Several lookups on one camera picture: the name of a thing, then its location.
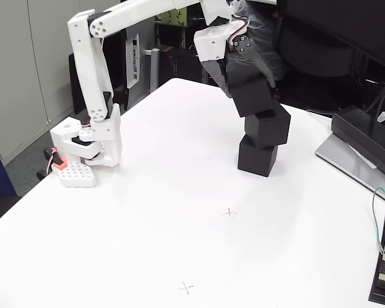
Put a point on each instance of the black flat panel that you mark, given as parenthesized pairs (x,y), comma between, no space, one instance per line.
(118,64)

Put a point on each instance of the black flat device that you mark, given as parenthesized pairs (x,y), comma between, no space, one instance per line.
(383,288)

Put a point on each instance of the grey metal cabinet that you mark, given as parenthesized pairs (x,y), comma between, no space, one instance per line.
(13,64)

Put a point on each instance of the yellow-green metal plate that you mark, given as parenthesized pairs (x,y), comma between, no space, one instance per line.
(176,17)

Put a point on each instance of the silver monitor stand base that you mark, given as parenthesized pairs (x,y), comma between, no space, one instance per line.
(340,160)

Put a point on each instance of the clear plastic trash bag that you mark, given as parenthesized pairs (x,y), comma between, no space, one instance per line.
(271,48)

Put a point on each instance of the black cube block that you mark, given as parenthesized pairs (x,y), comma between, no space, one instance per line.
(269,128)
(256,160)
(251,97)

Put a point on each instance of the black equipment case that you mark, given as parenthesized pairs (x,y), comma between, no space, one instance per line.
(179,67)

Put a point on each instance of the black computer monitor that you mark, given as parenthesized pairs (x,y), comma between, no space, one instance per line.
(356,22)

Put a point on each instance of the black box on stand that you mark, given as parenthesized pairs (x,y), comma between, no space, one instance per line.
(362,134)

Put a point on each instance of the orange black table clamp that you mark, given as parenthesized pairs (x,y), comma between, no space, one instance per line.
(59,163)

